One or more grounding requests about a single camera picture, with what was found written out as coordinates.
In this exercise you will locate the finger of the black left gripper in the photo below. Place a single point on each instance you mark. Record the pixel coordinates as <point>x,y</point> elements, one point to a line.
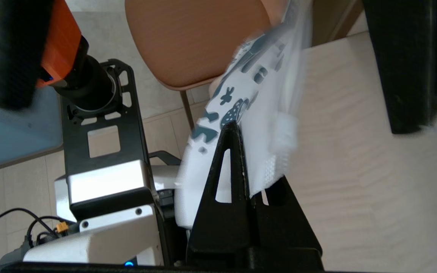
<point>412,68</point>

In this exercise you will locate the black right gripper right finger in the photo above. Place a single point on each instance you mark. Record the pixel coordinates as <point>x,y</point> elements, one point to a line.
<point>286,227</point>

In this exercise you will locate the pink chair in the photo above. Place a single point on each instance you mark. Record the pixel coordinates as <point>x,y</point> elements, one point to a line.
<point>192,41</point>

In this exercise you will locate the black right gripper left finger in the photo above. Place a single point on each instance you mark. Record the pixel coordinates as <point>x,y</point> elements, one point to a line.
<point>222,227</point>

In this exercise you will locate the silver black robot base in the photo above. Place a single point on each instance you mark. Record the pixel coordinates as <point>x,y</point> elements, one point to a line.
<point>104,170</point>

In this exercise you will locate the white horse print pouch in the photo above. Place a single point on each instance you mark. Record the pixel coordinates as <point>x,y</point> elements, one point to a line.
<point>260,113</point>

